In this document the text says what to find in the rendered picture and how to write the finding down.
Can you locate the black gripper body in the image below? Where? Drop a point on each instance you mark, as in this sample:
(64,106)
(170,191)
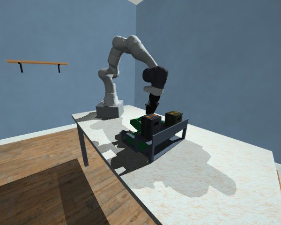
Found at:
(153,99)

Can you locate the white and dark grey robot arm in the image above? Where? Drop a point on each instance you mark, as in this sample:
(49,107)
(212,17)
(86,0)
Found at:
(155,74)

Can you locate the grey metal shelf rack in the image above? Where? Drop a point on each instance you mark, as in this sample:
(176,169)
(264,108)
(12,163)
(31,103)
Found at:
(161,142)

